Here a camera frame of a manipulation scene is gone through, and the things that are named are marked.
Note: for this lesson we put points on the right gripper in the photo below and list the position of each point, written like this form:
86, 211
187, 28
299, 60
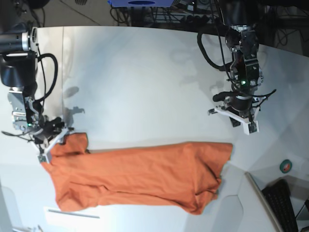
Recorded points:
48, 130

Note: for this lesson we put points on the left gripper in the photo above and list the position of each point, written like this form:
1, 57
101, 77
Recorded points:
238, 105

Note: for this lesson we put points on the orange t-shirt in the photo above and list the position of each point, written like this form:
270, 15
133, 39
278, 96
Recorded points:
186, 175

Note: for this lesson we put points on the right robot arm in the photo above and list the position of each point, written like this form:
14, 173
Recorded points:
19, 56

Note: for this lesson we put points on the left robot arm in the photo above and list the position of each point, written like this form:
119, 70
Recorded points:
240, 17

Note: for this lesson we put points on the green tape roll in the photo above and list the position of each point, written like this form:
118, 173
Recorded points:
286, 166

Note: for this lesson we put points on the black keyboard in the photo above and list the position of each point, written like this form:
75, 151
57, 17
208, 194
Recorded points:
278, 198

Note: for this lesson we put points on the blue box with oval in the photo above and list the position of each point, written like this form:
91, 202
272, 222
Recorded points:
140, 3

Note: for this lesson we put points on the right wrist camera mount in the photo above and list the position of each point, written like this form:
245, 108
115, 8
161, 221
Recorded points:
44, 150

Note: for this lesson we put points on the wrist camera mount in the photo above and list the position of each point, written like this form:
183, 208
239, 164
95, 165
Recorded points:
44, 150
248, 121

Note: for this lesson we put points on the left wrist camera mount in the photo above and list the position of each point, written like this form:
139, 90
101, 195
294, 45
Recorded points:
248, 121

